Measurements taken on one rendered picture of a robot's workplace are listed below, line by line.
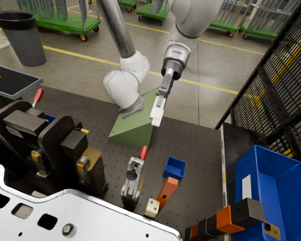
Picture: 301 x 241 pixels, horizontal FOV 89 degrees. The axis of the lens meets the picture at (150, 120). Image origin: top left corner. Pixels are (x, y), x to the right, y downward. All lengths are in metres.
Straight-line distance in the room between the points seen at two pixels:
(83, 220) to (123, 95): 0.65
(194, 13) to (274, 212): 0.69
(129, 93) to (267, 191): 0.81
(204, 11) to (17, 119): 0.61
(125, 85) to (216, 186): 0.81
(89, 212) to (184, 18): 0.65
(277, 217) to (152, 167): 0.60
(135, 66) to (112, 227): 0.84
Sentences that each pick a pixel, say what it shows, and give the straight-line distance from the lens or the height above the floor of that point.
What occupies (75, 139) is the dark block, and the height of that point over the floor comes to 1.12.
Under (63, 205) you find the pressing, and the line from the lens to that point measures 0.62.
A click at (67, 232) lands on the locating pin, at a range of 0.55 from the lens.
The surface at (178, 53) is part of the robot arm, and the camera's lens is 0.58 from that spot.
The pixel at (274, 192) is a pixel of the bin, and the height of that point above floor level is 1.03.
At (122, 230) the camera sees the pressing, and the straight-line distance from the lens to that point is 0.57.
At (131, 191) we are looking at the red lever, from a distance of 0.52.
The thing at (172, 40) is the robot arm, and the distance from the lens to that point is 0.61.
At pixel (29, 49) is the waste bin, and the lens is 3.37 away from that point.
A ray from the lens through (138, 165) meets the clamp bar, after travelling 0.41.
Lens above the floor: 1.57
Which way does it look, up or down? 46 degrees down
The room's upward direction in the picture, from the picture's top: 11 degrees clockwise
